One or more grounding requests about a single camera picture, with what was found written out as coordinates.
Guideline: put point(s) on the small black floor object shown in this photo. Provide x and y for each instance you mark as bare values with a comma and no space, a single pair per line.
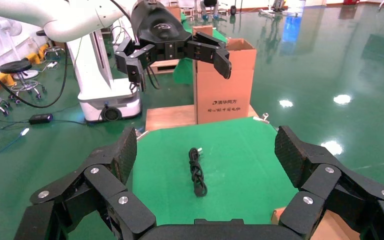
233,10

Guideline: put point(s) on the yellow floor barrier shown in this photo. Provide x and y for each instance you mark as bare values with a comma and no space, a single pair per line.
4,79
39,54

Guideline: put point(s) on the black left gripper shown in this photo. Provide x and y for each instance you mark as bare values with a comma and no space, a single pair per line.
160,31

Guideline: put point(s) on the small background cardboard box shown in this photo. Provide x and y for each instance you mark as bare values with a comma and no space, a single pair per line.
173,13

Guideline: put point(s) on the tall printed cardboard box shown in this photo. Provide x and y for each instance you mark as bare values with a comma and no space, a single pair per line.
223,89

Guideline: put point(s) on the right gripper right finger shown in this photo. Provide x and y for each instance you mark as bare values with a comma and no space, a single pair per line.
314,175

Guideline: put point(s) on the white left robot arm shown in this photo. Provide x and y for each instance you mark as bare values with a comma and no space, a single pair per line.
62,16

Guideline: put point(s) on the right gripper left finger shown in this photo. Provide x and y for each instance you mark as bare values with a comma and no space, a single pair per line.
106,185

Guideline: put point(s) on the metal table clip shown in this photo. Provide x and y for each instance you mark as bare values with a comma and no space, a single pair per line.
141,134
263,118

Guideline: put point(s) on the black power adapter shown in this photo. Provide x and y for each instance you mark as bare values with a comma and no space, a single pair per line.
40,118

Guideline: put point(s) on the seated person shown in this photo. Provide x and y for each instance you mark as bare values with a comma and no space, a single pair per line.
209,4

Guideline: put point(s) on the white robot body column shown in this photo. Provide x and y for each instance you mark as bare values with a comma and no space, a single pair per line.
96,73

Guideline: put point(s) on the green table cloth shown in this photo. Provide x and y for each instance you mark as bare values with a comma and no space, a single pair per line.
238,165

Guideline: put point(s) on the white standing fan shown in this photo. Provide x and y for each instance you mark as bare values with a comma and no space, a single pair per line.
10,28

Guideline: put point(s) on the low wooden crate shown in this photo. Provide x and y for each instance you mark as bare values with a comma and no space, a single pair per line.
164,66

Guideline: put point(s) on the white power strip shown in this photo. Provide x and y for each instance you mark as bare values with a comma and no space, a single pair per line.
52,64

